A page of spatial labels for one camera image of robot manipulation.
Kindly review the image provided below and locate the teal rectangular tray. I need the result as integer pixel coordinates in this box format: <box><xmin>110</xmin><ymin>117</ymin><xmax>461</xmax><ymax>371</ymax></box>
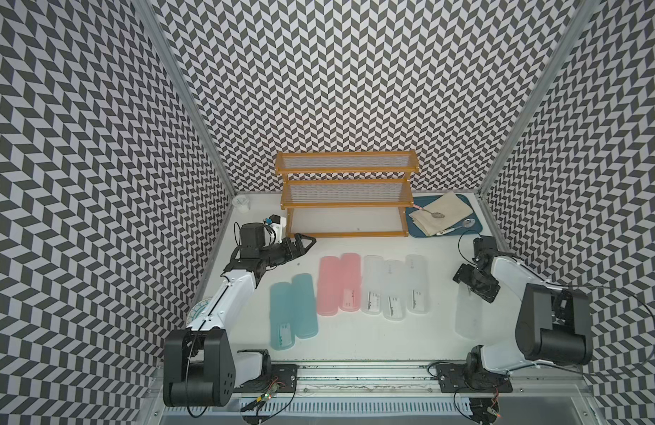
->
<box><xmin>405</xmin><ymin>195</ymin><xmax>483</xmax><ymax>238</ymax></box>

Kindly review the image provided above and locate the beige folded cloth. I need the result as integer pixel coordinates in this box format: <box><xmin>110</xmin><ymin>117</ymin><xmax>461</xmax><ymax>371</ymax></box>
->
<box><xmin>408</xmin><ymin>192</ymin><xmax>474</xmax><ymax>237</ymax></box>

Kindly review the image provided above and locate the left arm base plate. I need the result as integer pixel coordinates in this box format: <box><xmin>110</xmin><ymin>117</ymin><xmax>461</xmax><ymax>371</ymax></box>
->
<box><xmin>235</xmin><ymin>364</ymin><xmax>298</xmax><ymax>394</ymax></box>

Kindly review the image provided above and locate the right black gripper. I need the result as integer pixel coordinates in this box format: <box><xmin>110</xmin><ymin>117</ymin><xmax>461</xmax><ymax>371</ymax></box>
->
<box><xmin>452</xmin><ymin>263</ymin><xmax>499</xmax><ymax>302</ymax></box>

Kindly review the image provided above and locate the pink pencil case left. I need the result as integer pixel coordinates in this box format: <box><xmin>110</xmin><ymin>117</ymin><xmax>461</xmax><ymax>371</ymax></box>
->
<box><xmin>317</xmin><ymin>256</ymin><xmax>340</xmax><ymax>316</ymax></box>

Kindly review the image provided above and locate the teal pencil case right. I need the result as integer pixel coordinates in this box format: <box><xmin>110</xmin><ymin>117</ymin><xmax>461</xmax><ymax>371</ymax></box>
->
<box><xmin>291</xmin><ymin>274</ymin><xmax>319</xmax><ymax>339</ymax></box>

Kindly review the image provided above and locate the orange wooden three-tier shelf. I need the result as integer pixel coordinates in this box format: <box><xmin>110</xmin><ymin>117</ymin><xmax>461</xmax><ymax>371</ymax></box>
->
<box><xmin>275</xmin><ymin>151</ymin><xmax>420</xmax><ymax>237</ymax></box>

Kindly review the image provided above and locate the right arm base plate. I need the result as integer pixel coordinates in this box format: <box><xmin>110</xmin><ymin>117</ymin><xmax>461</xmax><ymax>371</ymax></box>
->
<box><xmin>435</xmin><ymin>363</ymin><xmax>514</xmax><ymax>394</ymax></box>

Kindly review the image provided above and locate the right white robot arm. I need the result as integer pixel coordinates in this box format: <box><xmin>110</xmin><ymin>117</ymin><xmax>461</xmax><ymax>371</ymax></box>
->
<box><xmin>453</xmin><ymin>236</ymin><xmax>593</xmax><ymax>380</ymax></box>

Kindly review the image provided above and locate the aluminium front rail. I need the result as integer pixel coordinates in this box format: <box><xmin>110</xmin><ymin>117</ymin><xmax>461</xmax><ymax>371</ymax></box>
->
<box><xmin>230</xmin><ymin>361</ymin><xmax>593</xmax><ymax>402</ymax></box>

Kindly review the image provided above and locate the clear pencil case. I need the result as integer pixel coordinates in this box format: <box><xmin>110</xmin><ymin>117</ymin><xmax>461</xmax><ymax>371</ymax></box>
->
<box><xmin>360</xmin><ymin>255</ymin><xmax>386</xmax><ymax>315</ymax></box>
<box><xmin>405</xmin><ymin>255</ymin><xmax>430</xmax><ymax>315</ymax></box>
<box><xmin>454</xmin><ymin>283</ymin><xmax>483</xmax><ymax>340</ymax></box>
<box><xmin>382</xmin><ymin>260</ymin><xmax>407</xmax><ymax>322</ymax></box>

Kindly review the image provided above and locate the round patterned plate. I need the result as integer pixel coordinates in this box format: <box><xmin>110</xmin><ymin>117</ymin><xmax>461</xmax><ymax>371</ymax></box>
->
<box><xmin>187</xmin><ymin>297</ymin><xmax>212</xmax><ymax>323</ymax></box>

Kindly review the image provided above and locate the teal pencil case left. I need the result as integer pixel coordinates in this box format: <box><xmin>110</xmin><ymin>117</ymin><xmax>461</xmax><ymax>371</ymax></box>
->
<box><xmin>269</xmin><ymin>282</ymin><xmax>295</xmax><ymax>351</ymax></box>

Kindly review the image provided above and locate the pink pencil case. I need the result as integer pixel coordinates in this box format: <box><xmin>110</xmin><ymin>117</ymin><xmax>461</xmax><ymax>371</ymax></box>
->
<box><xmin>340</xmin><ymin>253</ymin><xmax>362</xmax><ymax>312</ymax></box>
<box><xmin>317</xmin><ymin>256</ymin><xmax>340</xmax><ymax>316</ymax></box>

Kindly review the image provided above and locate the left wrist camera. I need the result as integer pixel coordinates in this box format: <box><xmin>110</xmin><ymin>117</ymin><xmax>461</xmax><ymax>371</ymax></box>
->
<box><xmin>263</xmin><ymin>214</ymin><xmax>287</xmax><ymax>244</ymax></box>

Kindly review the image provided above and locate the metal spoon pink handle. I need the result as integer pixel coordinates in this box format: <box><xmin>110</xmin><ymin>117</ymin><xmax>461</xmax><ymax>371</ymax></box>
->
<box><xmin>413</xmin><ymin>205</ymin><xmax>446</xmax><ymax>220</ymax></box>

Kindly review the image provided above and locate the pink pencil case right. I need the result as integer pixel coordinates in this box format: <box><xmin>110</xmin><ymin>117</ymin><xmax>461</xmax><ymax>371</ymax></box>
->
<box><xmin>340</xmin><ymin>253</ymin><xmax>362</xmax><ymax>312</ymax></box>

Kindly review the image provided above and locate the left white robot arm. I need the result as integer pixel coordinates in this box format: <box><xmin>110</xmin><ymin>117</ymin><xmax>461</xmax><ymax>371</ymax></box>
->
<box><xmin>163</xmin><ymin>222</ymin><xmax>317</xmax><ymax>411</ymax></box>

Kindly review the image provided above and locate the teal pencil case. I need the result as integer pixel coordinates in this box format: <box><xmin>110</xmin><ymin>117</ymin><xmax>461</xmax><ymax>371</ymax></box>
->
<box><xmin>269</xmin><ymin>282</ymin><xmax>295</xmax><ymax>351</ymax></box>
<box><xmin>291</xmin><ymin>274</ymin><xmax>319</xmax><ymax>339</ymax></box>

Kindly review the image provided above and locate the metal spoon white handle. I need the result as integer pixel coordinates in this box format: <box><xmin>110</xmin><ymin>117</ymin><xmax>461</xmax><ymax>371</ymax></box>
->
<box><xmin>436</xmin><ymin>218</ymin><xmax>476</xmax><ymax>237</ymax></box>

